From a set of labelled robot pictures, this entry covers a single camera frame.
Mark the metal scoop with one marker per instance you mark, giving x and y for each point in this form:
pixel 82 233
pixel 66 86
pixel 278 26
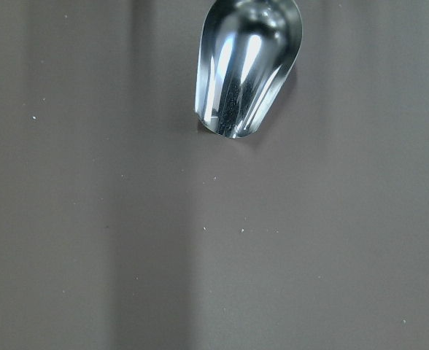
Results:
pixel 247 50

